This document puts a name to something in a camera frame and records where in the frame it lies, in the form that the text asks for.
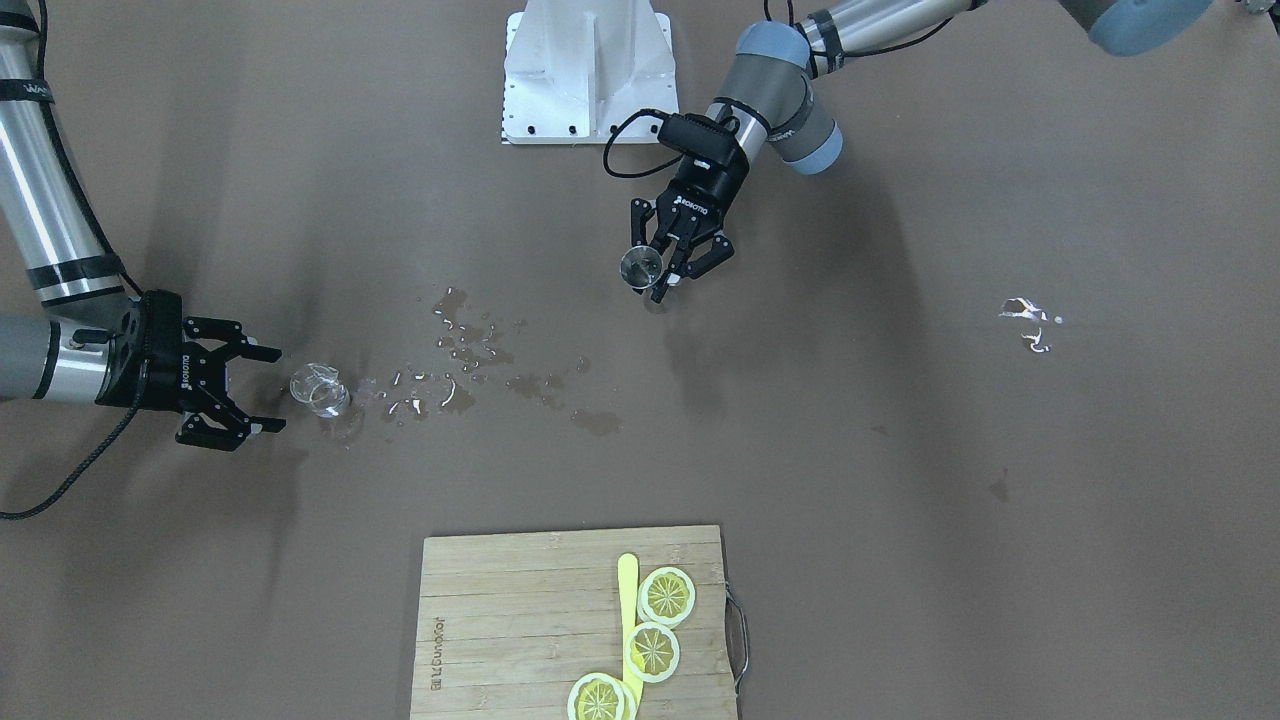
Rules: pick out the far lemon slice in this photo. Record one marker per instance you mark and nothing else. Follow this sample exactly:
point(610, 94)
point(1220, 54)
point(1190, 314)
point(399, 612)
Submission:
point(666, 596)

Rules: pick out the steel double jigger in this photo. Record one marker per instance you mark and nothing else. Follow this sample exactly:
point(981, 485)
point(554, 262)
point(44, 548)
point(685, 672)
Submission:
point(644, 270)

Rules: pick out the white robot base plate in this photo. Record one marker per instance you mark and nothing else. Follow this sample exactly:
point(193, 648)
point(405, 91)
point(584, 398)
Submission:
point(575, 70)

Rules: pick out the middle lemon slice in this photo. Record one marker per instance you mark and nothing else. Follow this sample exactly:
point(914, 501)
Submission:
point(651, 652)

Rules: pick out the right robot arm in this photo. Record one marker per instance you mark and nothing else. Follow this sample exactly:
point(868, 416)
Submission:
point(101, 341)

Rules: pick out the lemon slice near handle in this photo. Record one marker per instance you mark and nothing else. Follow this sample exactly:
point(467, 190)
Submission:
point(600, 696)

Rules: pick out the small clear glass measuring cup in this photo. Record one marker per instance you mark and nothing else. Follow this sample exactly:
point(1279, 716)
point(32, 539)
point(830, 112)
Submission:
point(317, 386)

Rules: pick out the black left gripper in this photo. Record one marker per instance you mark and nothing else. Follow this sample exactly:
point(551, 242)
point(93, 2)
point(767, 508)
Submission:
point(708, 187)

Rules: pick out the wooden cutting board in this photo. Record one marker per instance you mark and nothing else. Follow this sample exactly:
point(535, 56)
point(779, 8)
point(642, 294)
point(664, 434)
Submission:
point(509, 622)

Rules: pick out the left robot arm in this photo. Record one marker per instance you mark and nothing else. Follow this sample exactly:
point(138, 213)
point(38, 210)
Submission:
point(1064, 152)

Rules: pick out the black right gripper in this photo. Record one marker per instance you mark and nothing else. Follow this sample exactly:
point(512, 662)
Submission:
point(168, 368)

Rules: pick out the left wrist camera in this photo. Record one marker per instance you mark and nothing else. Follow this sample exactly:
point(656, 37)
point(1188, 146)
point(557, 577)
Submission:
point(698, 136)

